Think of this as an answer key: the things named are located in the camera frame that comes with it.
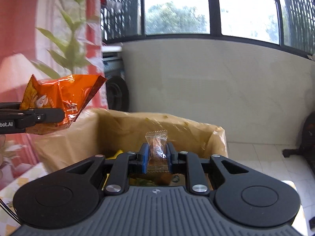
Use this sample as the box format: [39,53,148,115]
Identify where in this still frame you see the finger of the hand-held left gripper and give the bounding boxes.
[17,108,65,130]
[0,102,22,111]

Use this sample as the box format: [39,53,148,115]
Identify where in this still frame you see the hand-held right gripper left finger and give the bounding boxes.
[59,143,150,196]

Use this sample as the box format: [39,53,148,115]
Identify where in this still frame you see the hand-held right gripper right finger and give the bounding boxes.
[166,142,256,197]

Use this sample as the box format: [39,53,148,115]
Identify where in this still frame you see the clear candy packet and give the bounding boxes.
[145,129,169,174]

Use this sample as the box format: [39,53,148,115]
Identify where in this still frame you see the yellow snack packet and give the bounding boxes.
[107,149,124,159]

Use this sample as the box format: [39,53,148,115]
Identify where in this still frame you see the yellow plastic bag liner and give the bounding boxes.
[33,107,228,177]

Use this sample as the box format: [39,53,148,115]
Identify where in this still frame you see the orange snack packet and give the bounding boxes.
[19,74,108,136]

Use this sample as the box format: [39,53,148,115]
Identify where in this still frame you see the brown cardboard box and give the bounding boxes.
[33,107,228,192]

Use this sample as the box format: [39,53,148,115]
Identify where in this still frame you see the checkered flower tablecloth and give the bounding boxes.
[0,162,311,236]

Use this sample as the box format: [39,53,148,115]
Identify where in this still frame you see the black round wheel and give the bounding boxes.
[106,76,130,112]

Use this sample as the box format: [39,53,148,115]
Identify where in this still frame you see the white appliance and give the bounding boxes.
[102,45,126,79]

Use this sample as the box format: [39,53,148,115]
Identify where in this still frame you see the black exercise bike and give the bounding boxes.
[283,112,315,171]

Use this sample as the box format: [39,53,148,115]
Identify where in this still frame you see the green tree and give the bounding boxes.
[146,2,210,34]

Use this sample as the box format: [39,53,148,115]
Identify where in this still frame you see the printed wall cloth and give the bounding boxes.
[0,0,109,192]

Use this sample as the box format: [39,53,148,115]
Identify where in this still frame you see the black cable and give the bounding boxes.
[0,197,20,226]

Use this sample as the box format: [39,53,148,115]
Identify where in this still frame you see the black window frame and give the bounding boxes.
[101,0,315,56]

